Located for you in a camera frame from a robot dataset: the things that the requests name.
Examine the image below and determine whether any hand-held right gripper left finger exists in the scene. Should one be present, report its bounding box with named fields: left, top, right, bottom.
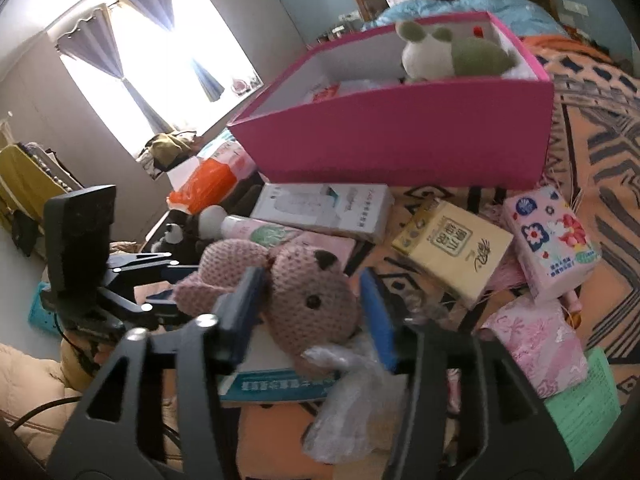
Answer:
left=45, top=266, right=267, bottom=480

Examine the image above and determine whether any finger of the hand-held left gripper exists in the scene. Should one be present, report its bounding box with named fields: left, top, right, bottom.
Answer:
left=97, top=285, right=177, bottom=332
left=102, top=251, right=201, bottom=286

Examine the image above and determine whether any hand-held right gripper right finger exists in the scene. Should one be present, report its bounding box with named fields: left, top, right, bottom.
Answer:
left=358, top=266, right=578, bottom=480

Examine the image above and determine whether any pale pink knitted plush toy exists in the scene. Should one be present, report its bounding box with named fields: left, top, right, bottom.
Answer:
left=175, top=239, right=363, bottom=379

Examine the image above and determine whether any pink storage box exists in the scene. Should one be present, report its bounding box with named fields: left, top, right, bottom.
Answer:
left=227, top=10, right=555, bottom=189

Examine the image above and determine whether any green plush toy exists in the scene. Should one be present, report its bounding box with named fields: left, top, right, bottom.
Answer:
left=396, top=20, right=521, bottom=84

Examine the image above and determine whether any person's left forearm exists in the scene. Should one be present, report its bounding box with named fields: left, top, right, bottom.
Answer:
left=0, top=330, right=121, bottom=443

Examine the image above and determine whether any panda plush toy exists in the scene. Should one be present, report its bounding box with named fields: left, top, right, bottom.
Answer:
left=150, top=220, right=201, bottom=262

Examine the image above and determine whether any white blue flat box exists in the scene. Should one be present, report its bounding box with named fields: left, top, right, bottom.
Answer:
left=217, top=320, right=341, bottom=404

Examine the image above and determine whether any cyan plastic basket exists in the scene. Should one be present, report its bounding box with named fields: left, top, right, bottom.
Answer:
left=27, top=282, right=64, bottom=334

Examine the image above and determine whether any white lotion bottle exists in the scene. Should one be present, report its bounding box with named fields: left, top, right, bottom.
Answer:
left=200, top=207, right=311, bottom=249

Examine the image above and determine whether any pink flat box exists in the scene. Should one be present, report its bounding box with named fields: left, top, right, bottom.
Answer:
left=295, top=232, right=357, bottom=272

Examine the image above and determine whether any crumpled clear plastic bag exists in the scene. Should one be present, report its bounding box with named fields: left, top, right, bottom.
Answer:
left=300, top=332, right=402, bottom=464

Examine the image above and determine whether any orange plastic bag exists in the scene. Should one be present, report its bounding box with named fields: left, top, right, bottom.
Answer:
left=167, top=157, right=238, bottom=216

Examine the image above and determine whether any yellow tissue packet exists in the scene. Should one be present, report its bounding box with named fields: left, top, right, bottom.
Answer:
left=391, top=199, right=515, bottom=311

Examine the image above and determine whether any olive clothes pile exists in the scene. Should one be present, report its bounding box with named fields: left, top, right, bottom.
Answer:
left=137, top=130, right=201, bottom=179

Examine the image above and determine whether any white product box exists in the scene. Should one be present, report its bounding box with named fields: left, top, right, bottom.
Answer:
left=250, top=182, right=395, bottom=244

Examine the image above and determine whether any white red plastic package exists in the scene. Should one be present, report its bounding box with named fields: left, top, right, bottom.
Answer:
left=200, top=130, right=261, bottom=181

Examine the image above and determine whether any grey blue curtain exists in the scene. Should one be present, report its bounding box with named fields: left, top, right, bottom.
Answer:
left=120, top=0, right=226, bottom=104
left=55, top=5, right=174, bottom=134

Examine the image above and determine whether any floral tissue packet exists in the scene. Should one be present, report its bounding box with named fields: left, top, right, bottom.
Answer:
left=502, top=185, right=602, bottom=304

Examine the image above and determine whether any bright window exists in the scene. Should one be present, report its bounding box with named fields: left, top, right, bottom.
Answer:
left=47, top=0, right=264, bottom=161

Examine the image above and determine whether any green flat box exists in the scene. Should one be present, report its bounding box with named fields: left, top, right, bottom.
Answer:
left=542, top=347, right=622, bottom=471

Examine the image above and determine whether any orange patterned blanket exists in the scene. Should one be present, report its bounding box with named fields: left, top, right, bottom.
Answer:
left=240, top=35, right=640, bottom=461

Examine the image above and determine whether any blue duvet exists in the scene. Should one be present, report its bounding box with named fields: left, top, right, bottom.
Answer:
left=362, top=0, right=571, bottom=39

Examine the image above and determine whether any black cable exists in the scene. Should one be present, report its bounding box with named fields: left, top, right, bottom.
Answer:
left=7, top=330, right=101, bottom=433

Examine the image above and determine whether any pink drawstring pouch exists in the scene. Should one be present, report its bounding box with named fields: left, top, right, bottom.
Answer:
left=477, top=296, right=590, bottom=401

